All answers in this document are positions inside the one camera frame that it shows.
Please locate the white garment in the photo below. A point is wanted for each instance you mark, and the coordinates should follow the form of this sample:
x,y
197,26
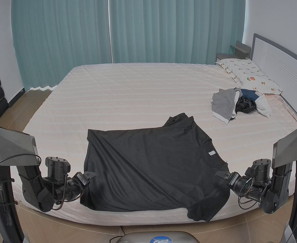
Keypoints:
x,y
263,106

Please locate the bed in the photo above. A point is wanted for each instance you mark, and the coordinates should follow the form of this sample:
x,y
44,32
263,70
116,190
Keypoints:
x,y
125,97

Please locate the grey garment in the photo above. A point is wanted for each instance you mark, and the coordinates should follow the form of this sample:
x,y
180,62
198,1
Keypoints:
x,y
224,104

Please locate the black T-shirt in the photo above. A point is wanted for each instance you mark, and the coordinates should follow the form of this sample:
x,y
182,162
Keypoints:
x,y
151,166

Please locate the dark blue garment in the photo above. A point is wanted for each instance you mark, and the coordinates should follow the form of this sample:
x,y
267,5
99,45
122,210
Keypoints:
x,y
248,94

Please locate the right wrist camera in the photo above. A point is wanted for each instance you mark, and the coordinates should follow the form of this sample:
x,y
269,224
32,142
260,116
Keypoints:
x,y
248,172

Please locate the blue-green curtain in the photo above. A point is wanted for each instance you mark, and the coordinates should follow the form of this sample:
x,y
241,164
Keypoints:
x,y
176,21
62,34

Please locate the white printed pillow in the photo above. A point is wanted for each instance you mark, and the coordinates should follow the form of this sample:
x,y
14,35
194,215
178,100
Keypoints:
x,y
249,75

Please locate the black shiny garment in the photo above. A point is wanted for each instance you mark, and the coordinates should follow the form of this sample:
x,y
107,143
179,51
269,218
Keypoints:
x,y
245,105

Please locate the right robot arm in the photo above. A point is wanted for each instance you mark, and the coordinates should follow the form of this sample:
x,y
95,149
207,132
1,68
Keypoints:
x,y
280,186

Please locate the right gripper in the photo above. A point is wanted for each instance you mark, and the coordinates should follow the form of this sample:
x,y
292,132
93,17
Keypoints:
x,y
239,183

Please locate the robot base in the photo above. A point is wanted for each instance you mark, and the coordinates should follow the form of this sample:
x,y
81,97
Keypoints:
x,y
138,238

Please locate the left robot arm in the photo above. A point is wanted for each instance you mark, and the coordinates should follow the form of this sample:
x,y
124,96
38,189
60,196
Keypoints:
x,y
34,186

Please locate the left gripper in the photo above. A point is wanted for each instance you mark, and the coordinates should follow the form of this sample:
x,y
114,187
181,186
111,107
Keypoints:
x,y
75,186

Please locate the grey bedside table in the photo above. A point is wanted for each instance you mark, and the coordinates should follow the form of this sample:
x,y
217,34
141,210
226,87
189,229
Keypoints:
x,y
235,52

